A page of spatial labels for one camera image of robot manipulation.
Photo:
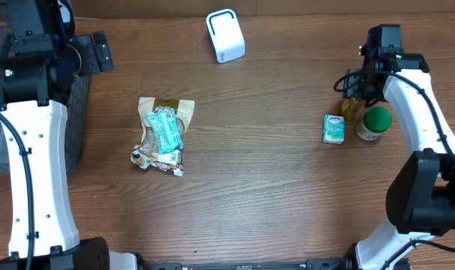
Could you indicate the grey plastic shopping basket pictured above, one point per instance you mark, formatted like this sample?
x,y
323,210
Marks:
x,y
76,110

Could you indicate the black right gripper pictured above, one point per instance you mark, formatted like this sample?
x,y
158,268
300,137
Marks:
x,y
352,89

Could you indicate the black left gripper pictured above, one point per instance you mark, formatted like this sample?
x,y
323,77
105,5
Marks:
x,y
85,46

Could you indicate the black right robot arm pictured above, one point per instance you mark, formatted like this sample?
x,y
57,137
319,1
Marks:
x,y
420,202

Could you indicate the small teal tissue pack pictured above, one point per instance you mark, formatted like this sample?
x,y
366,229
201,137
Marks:
x,y
333,129

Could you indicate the colourful snack packet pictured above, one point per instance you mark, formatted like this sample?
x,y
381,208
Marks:
x,y
170,162

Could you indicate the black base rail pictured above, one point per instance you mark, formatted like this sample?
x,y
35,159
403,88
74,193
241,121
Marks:
x,y
250,266

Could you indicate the green lid Knorr jar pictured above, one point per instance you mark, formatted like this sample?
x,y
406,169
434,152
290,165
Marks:
x,y
374,123

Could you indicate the white barcode scanner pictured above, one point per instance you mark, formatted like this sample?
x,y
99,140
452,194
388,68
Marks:
x,y
226,35

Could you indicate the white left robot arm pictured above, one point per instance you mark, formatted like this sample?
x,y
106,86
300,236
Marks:
x,y
42,59

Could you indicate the clear bottle silver cap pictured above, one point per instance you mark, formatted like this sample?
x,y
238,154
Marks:
x,y
350,107

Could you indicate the brown white snack bag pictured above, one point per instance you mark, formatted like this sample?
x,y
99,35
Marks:
x,y
184,110

